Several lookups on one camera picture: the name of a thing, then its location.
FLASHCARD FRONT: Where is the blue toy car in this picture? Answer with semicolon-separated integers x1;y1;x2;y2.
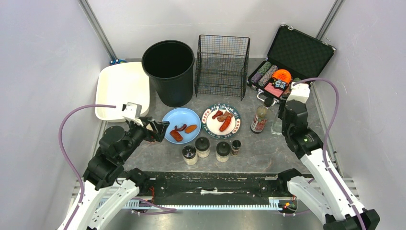
110;58;127;65

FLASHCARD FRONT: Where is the orange nugget toy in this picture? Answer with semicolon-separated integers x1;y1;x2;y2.
184;125;198;134

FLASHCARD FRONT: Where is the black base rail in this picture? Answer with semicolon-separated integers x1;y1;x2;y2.
146;172;293;206

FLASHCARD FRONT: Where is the sauce bottle red label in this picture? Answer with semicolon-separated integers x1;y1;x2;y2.
250;105;269;134

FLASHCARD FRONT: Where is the green poker chip roll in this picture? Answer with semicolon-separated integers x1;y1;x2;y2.
249;61;272;83

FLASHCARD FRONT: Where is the orange round toy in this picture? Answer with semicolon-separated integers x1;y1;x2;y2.
272;69;292;83

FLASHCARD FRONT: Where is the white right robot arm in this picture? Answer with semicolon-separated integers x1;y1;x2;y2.
277;100;380;230

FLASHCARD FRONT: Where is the pink card deck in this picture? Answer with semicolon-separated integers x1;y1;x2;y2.
264;82;284;98

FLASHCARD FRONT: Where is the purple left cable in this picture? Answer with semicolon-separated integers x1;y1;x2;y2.
58;104;117;230

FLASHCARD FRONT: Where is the blue dice box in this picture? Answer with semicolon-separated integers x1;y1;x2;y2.
274;79;287;90

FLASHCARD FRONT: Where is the pink poker chip roll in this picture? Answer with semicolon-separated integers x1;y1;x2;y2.
258;65;278;87

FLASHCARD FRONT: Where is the blue plate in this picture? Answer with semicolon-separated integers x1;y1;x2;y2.
162;108;201;144

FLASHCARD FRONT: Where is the spice jar black lid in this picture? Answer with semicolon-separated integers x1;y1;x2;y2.
195;137;210;158
216;141;231;162
182;145;198;165

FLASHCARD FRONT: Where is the brown steak piece toy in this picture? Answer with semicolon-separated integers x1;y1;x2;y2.
216;111;233;122

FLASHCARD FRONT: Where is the white patterned rim plate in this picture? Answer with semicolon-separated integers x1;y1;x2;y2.
201;103;242;139

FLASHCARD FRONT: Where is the clear bottle gold pump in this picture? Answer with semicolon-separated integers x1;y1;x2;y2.
264;98;282;135

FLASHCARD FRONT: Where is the red-brown meat roll toy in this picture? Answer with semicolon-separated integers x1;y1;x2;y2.
170;130;183;142

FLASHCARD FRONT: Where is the red sausage toy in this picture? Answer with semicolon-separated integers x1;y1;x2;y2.
219;116;232;132

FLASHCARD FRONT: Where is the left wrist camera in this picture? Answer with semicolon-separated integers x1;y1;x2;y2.
122;102;144;127

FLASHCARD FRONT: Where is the white rectangular basin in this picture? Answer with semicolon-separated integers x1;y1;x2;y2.
95;62;150;123

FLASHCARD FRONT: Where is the brown octopus tentacle toy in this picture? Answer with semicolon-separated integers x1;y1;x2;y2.
174;124;187;132

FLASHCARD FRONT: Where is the black wire basket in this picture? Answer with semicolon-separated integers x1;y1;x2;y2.
194;34;250;100

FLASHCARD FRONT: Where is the small dark spice jar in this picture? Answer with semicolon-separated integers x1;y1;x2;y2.
231;140;242;156

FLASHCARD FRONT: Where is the red drumstick toy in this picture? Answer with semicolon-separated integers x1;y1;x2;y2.
212;110;223;119

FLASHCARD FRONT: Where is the black poker chip case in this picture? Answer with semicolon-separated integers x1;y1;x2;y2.
246;24;336;102

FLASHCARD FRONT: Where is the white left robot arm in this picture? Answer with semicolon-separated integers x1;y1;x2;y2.
59;117;170;230

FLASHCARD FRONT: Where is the black trash bin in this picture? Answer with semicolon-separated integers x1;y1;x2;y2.
141;40;195;108

